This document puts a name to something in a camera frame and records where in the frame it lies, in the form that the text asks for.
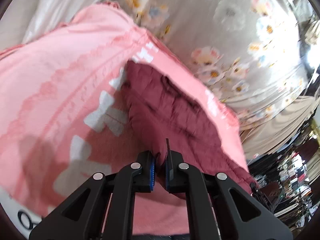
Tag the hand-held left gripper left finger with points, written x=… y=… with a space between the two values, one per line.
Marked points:
x=152 y=177

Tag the maroon puffer jacket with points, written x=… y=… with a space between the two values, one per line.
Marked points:
x=175 y=110

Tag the grey floral bed sheet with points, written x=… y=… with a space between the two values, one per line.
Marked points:
x=200 y=25

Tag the beige curtain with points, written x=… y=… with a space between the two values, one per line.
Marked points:
x=275 y=130

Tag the pile of assorted goods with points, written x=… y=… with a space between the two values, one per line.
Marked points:
x=292 y=180

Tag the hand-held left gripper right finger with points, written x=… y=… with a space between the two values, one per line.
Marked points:
x=168 y=177

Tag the white satin curtain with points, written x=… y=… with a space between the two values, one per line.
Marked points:
x=50 y=12

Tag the white sheet with black print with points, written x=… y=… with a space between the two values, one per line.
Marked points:
x=15 y=212

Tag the pink blanket with white bows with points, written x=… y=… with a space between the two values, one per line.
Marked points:
x=50 y=80

